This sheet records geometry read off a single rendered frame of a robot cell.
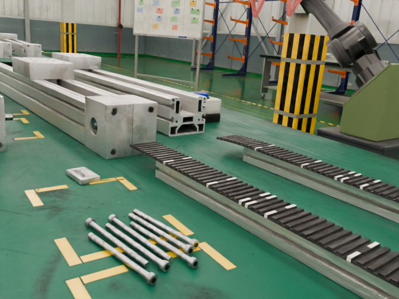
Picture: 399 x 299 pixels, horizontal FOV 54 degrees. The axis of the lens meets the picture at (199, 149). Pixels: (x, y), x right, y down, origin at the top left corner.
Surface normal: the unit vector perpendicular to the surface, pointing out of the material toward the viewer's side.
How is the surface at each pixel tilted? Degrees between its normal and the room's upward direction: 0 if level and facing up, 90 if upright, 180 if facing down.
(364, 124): 90
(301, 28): 90
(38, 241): 0
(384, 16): 90
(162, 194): 0
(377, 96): 90
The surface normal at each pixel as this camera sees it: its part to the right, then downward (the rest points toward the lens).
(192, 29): -0.58, 0.18
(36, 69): 0.62, 0.26
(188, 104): -0.78, 0.11
